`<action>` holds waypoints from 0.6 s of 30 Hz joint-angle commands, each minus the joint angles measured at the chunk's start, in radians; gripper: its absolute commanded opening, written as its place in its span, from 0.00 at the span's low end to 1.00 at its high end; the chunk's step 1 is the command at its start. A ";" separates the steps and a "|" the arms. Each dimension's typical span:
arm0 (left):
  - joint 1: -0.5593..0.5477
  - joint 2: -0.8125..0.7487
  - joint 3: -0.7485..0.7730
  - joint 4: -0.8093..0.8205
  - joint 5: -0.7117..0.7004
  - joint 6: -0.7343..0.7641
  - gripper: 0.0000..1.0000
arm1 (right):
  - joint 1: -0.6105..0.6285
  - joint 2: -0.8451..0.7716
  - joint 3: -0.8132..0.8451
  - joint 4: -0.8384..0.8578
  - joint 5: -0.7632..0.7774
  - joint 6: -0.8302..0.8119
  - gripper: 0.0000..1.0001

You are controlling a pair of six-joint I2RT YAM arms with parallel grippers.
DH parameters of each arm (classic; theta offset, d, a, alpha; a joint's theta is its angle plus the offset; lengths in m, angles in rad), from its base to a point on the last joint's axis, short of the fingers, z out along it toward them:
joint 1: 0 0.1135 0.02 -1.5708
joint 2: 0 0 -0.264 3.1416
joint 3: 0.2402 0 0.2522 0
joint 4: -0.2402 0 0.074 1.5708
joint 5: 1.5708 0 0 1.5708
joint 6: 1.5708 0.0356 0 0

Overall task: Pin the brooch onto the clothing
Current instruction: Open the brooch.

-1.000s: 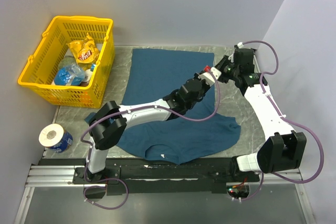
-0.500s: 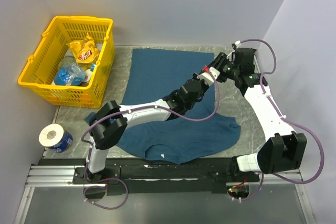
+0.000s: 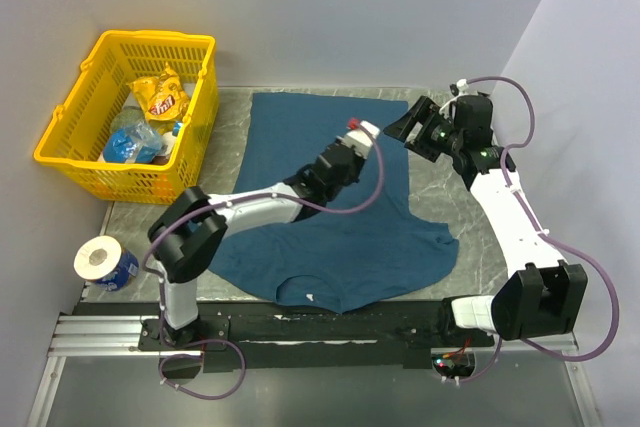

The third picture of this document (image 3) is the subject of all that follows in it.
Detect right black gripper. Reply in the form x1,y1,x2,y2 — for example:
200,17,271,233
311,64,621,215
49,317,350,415
383,96,464,163

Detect blue t-shirt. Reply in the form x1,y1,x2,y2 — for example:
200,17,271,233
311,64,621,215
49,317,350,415
209,93,459,313

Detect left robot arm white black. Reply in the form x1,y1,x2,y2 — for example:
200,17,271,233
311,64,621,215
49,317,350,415
142,131,379,349

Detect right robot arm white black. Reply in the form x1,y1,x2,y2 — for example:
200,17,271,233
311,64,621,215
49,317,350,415
384,94,588,346

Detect small white bottle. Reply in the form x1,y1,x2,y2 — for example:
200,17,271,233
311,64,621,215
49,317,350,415
159,121,183,157

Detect yellow snack bag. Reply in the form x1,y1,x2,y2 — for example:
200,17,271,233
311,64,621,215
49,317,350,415
128,62,190,122

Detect blue plastic bag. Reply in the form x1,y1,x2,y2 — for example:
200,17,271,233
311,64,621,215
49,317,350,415
102,121,163,164

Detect toilet paper roll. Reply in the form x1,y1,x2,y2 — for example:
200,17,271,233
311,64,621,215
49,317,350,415
73,235,139,292

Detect yellow plastic basket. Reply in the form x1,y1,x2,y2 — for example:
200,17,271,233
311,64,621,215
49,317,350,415
33,30,219,204

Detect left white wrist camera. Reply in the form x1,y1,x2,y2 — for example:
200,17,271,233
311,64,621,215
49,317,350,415
341,118,380,159

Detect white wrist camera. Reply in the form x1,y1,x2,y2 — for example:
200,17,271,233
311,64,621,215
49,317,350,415
341,118,380,159
439,78,469,118

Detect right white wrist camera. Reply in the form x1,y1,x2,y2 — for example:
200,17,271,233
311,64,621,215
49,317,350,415
439,78,469,118

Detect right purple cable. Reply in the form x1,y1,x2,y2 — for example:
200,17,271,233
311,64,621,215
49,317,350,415
439,75,621,388

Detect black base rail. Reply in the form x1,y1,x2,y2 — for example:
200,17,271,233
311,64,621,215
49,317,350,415
73,300,495,373

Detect aluminium frame rail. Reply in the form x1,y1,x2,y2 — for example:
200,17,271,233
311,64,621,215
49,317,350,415
27,310,166,427

